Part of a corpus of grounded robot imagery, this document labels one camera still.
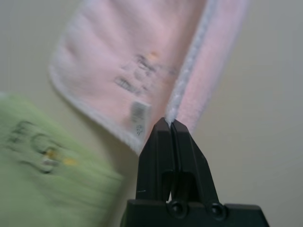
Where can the green folded towel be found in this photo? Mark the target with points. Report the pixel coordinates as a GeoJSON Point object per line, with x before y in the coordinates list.
{"type": "Point", "coordinates": [47, 189]}

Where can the pink towel with white trim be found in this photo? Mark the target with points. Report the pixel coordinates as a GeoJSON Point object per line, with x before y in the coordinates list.
{"type": "Point", "coordinates": [113, 47]}

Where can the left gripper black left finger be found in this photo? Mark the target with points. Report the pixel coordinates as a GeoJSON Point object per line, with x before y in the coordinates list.
{"type": "Point", "coordinates": [151, 160]}

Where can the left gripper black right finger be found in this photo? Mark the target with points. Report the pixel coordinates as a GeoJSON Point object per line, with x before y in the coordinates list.
{"type": "Point", "coordinates": [194, 163]}

